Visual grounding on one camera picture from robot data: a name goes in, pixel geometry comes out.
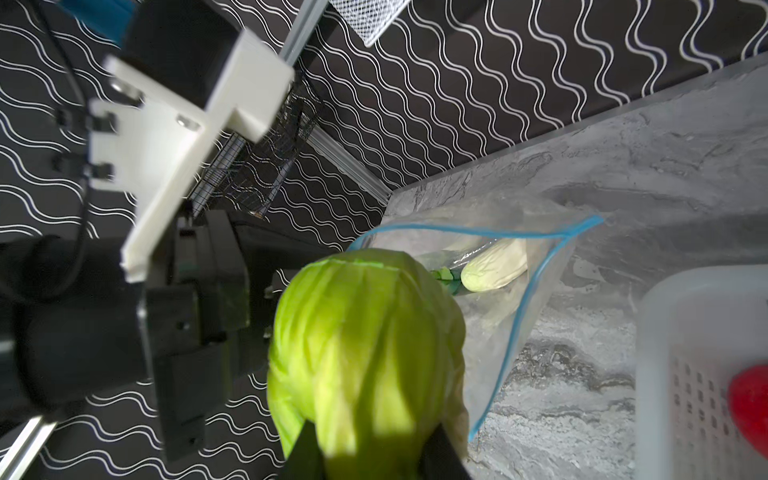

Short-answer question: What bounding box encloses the white toy radish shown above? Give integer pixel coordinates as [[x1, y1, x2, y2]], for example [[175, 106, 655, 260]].
[[461, 238, 528, 293]]

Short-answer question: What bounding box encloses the black wire wall basket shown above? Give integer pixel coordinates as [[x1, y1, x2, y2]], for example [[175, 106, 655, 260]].
[[188, 84, 322, 218]]

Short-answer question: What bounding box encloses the white plastic perforated basket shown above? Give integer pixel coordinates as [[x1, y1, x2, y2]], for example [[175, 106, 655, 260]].
[[634, 265, 767, 479]]

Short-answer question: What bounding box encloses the red toy fruit right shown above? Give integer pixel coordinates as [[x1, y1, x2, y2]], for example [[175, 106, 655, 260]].
[[727, 364, 767, 458]]

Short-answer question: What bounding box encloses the clear blue-zip bag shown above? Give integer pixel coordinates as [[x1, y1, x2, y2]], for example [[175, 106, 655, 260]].
[[349, 196, 603, 437]]

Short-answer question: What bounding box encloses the green toy cabbage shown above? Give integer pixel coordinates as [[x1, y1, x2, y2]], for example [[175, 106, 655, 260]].
[[267, 249, 469, 479]]

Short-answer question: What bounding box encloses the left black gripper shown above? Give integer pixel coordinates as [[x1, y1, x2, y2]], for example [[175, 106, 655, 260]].
[[137, 210, 281, 462]]

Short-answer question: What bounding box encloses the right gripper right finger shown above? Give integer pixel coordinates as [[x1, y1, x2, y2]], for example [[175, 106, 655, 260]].
[[419, 424, 471, 480]]

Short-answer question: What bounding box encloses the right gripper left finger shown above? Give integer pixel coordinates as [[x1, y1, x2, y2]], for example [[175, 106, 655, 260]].
[[277, 421, 326, 480]]

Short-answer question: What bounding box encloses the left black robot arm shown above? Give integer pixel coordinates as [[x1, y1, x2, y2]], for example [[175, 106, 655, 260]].
[[1, 211, 285, 462]]

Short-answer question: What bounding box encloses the white wire wall basket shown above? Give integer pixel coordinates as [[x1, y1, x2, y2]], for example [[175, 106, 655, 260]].
[[329, 0, 412, 47]]

